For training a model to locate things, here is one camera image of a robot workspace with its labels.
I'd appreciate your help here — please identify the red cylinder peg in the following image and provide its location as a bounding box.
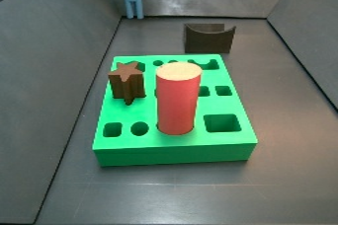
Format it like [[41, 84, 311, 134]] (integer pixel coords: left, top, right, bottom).
[[156, 62, 201, 135]]

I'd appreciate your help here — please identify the brown star peg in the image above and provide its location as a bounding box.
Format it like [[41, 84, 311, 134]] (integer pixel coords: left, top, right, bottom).
[[108, 61, 145, 106]]

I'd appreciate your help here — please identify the black curved bracket stand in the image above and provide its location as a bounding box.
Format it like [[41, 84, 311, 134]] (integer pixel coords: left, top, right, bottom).
[[182, 24, 236, 53]]

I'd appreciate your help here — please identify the green shape sorting board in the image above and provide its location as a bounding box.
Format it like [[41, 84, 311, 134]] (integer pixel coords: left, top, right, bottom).
[[92, 54, 257, 167]]

